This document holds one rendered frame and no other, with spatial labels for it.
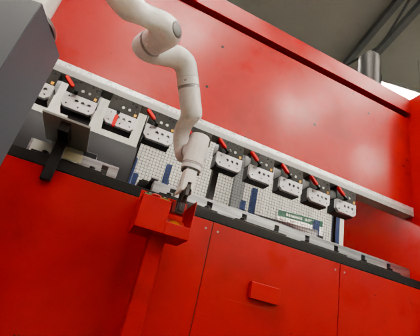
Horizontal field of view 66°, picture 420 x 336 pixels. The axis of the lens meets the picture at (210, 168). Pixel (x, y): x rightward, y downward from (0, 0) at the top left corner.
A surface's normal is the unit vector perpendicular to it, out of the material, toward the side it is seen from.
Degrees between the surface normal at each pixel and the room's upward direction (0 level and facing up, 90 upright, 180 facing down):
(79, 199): 90
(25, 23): 90
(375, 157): 90
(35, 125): 90
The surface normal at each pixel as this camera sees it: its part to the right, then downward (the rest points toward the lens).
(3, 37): 0.18, -0.38
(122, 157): 0.38, -0.32
